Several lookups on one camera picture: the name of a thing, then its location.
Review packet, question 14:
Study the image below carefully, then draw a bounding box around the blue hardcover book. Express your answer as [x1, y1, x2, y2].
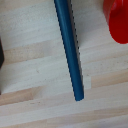
[53, 0, 86, 102]

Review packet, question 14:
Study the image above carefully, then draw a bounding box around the red plastic cup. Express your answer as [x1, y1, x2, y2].
[102, 0, 128, 45]

